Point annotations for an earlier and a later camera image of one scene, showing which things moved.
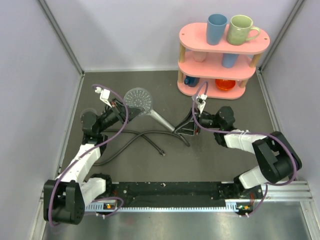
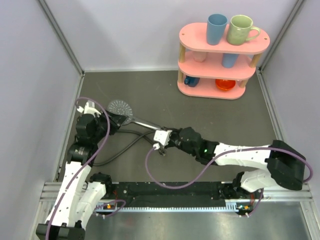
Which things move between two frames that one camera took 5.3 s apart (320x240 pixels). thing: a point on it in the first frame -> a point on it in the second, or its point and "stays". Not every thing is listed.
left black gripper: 121,114 -> 115,121
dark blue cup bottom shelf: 192,81 stays
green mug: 238,29 stays
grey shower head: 140,97 -> 123,107
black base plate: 141,194 stays
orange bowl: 225,84 stays
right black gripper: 187,126 -> 174,131
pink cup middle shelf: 199,56 stays
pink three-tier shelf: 220,71 stays
